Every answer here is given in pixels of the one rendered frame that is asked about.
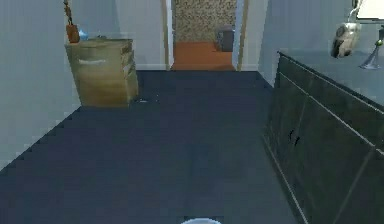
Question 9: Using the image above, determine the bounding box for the tan wooden chest of drawers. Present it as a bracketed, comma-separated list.
[64, 37, 140, 108]

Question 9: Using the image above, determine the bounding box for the white framed picture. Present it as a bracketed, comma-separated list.
[355, 0, 384, 22]

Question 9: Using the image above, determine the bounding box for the white round object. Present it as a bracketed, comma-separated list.
[180, 217, 222, 224]

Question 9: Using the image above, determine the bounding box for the orange plant pot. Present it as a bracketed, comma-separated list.
[63, 0, 81, 44]

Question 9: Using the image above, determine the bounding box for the dark green sideboard cabinet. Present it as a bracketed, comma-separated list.
[263, 50, 384, 224]

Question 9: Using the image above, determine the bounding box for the grey bin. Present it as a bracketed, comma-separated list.
[217, 25, 236, 53]

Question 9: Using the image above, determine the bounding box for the grey speckled round ornament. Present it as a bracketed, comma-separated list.
[330, 21, 362, 59]

